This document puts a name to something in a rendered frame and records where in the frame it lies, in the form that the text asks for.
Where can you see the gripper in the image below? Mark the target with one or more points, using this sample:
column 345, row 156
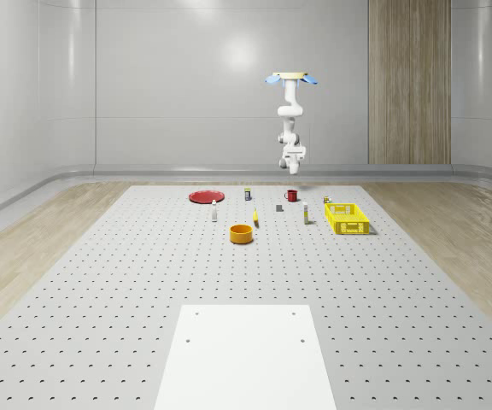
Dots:
column 294, row 149

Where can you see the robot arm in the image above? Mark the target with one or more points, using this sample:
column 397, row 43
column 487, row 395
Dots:
column 289, row 111

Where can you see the red mug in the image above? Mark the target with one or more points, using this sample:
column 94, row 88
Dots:
column 292, row 196

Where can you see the dark blue flat-sided can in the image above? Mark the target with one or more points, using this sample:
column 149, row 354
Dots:
column 248, row 195

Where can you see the white and yellow bottle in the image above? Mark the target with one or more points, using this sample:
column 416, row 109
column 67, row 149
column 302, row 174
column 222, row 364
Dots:
column 305, row 213

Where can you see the drone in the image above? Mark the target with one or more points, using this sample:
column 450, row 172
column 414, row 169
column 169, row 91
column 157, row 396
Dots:
column 289, row 75

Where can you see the banana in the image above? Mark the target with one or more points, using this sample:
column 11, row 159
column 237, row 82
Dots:
column 255, row 218

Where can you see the yellow basket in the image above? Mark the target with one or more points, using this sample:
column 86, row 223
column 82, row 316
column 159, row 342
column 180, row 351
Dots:
column 350, row 227

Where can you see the red plate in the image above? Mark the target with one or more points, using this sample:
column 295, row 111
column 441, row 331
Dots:
column 206, row 197

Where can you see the small white bottle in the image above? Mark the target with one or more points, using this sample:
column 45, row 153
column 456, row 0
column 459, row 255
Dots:
column 214, row 213

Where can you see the yellow bowl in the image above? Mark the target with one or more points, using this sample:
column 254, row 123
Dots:
column 241, row 237

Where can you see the white board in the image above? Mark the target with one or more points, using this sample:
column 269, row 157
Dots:
column 246, row 359

